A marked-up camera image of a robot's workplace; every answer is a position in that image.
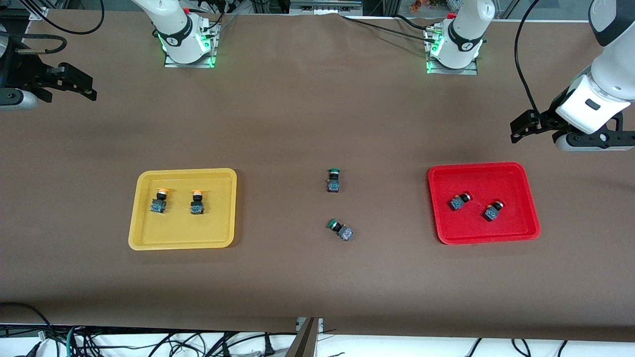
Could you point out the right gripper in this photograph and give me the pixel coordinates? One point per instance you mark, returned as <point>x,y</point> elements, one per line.
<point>21,71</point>

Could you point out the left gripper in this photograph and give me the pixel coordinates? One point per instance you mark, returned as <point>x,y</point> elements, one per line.
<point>544,120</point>

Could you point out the red push button switch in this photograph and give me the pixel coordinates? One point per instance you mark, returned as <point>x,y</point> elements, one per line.
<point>491,213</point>
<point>456,203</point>

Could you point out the yellow push button switch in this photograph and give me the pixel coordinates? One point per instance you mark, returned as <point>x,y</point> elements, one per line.
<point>158,206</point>
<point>197,208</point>

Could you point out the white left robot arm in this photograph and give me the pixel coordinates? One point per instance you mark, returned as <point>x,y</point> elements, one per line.
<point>464,34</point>

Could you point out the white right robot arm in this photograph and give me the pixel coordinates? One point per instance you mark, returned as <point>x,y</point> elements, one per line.
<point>173,29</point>

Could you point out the red plastic tray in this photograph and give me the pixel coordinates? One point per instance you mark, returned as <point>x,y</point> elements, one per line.
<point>516,188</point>

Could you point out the yellow plastic tray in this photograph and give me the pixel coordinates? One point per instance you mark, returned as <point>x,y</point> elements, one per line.
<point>183,230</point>

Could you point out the grey device box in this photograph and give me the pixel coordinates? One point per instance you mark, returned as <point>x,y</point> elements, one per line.
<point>325,6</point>

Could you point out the brown table cover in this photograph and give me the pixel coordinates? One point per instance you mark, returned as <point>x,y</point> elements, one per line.
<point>317,277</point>

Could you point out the black power plug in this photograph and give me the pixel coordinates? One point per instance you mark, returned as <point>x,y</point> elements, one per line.
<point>269,347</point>

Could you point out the aluminium frame profile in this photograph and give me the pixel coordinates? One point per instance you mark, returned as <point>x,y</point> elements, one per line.
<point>38,13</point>

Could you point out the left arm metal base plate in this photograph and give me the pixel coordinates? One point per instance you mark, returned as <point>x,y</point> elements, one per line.
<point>471,69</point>

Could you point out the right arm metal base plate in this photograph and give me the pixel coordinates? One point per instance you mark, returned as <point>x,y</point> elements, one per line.
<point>211,54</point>

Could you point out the green push button switch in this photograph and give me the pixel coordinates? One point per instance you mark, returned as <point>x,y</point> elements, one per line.
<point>333,186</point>
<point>346,233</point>

